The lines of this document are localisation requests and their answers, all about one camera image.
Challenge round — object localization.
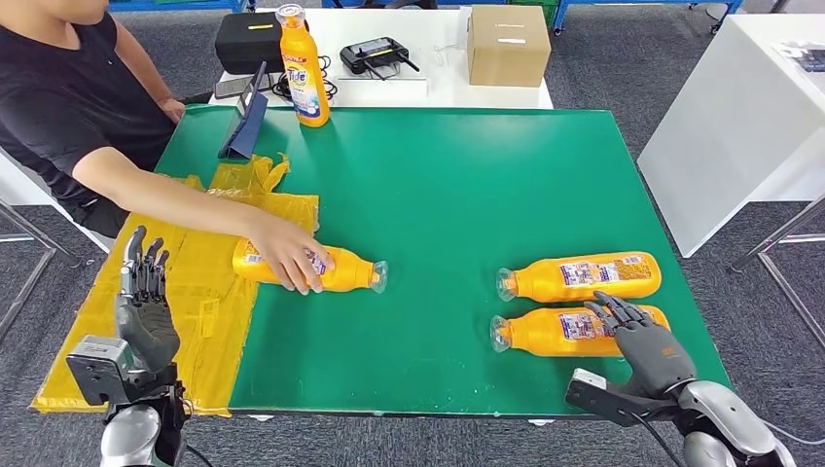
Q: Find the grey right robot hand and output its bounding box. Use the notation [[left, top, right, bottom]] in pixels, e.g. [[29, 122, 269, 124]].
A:
[[582, 291, 698, 401]]

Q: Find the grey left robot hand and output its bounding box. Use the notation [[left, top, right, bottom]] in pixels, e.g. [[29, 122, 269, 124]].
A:
[[114, 225, 182, 377]]

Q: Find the person's right hand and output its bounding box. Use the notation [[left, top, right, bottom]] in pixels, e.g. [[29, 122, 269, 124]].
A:
[[247, 211, 337, 297]]

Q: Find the person's left hand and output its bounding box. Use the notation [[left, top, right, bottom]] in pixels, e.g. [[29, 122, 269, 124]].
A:
[[157, 96, 187, 126]]

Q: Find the orange Tide detergent bottle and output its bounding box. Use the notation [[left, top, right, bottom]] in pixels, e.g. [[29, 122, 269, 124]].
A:
[[489, 304, 671, 359], [495, 251, 664, 305], [274, 3, 331, 128], [232, 238, 390, 296]]

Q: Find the yellow taped plastic sheet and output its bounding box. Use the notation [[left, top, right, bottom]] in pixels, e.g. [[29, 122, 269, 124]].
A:
[[30, 153, 321, 417]]

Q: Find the tablet in blue cover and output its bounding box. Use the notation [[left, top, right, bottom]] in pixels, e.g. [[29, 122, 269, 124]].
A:
[[217, 60, 269, 161]]

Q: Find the black carrying case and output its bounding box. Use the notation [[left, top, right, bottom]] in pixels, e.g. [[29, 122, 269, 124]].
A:
[[214, 11, 309, 75]]

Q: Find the person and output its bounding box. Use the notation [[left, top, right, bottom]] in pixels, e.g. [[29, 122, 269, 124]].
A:
[[0, 0, 337, 298]]

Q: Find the white chair with metal legs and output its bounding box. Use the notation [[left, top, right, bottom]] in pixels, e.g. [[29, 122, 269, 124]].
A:
[[0, 148, 114, 342]]

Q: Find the black remote controller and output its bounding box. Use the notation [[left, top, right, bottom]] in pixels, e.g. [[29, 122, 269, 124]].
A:
[[339, 36, 421, 82]]

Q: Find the white desk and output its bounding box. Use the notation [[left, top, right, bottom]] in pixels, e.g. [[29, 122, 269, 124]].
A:
[[636, 13, 825, 259]]

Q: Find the brown cardboard box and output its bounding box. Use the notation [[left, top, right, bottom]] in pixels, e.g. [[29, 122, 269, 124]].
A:
[[466, 4, 553, 89]]

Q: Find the dark printed booklet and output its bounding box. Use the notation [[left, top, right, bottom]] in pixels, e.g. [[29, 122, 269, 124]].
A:
[[772, 39, 825, 73]]

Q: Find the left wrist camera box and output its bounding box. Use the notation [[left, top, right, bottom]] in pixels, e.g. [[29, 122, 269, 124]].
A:
[[65, 335, 140, 408]]

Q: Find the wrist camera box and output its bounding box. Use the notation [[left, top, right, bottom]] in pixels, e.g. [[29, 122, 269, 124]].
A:
[[65, 335, 140, 408], [564, 368, 678, 428]]

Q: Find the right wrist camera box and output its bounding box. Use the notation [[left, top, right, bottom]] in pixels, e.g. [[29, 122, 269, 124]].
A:
[[564, 368, 678, 428]]

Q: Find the blue shelf frame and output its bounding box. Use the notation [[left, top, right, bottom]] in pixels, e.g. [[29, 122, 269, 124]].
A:
[[551, 0, 745, 35], [106, 0, 256, 15]]

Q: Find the black coiled cable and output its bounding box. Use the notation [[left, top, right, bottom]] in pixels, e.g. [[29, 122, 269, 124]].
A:
[[270, 54, 338, 103]]

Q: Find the metal table leg frame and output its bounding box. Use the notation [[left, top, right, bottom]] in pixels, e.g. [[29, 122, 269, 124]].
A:
[[728, 193, 825, 352]]

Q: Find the white floor cable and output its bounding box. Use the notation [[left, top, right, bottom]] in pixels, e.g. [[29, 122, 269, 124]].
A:
[[760, 418, 825, 448]]

